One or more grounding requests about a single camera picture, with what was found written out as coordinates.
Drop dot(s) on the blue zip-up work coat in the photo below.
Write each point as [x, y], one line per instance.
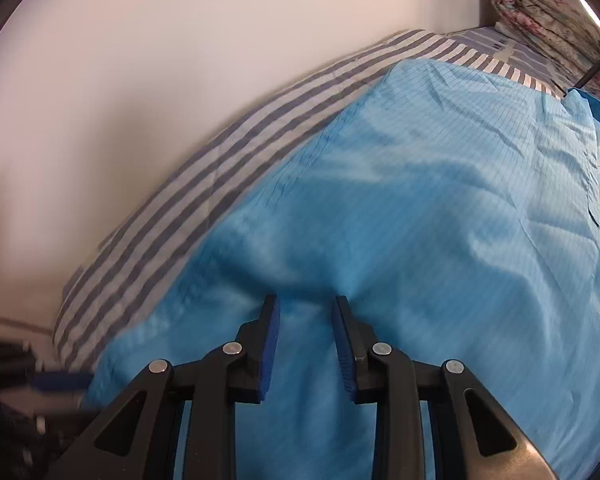
[405, 185]

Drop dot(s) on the blue white striped bed blanket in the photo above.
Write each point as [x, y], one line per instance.
[205, 170]

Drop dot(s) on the floral pillow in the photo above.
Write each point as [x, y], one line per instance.
[540, 15]

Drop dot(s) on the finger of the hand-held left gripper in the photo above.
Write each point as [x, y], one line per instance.
[62, 381]

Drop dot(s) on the black tripod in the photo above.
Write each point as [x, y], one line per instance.
[587, 76]

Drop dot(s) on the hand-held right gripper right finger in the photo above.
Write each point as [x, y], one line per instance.
[342, 350]

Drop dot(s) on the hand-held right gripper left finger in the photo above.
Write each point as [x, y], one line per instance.
[270, 345]

